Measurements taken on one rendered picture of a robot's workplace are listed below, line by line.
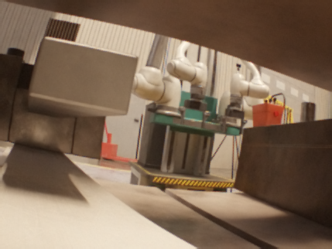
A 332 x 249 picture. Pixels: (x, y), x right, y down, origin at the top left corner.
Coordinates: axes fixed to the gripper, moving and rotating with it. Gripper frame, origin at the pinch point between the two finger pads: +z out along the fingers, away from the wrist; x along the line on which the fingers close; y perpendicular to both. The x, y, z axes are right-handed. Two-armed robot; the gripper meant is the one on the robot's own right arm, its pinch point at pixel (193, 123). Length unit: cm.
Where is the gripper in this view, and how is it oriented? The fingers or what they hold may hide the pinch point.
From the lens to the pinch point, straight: 180.2
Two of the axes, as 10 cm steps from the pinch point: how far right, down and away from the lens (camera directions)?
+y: -2.8, 0.4, 9.6
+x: -9.5, -1.6, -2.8
